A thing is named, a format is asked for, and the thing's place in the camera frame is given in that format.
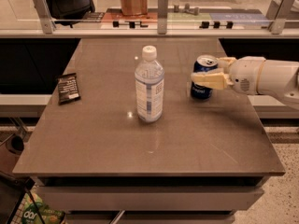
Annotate clear plastic water bottle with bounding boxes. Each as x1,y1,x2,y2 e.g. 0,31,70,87
135,46,164,122

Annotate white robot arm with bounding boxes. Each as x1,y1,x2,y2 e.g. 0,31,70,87
191,56,299,109

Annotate blue pepsi can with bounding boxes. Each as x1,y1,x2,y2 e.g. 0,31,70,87
191,54,218,100

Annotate green snack bag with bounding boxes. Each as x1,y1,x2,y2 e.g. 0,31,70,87
7,193,67,224

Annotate grey table drawer unit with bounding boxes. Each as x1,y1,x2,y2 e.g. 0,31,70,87
38,179,263,224

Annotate black office chair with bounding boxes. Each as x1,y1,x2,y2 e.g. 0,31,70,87
46,0,95,26

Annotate metal glass railing post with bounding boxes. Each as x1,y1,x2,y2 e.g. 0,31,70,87
33,0,55,35
270,0,295,35
157,0,168,35

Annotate black rxbar chocolate wrapper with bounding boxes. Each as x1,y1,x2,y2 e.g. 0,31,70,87
57,73,80,105

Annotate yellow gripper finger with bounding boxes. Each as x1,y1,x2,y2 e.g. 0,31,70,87
191,72,234,90
217,57,236,74

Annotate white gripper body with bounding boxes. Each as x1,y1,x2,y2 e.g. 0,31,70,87
229,56,266,95

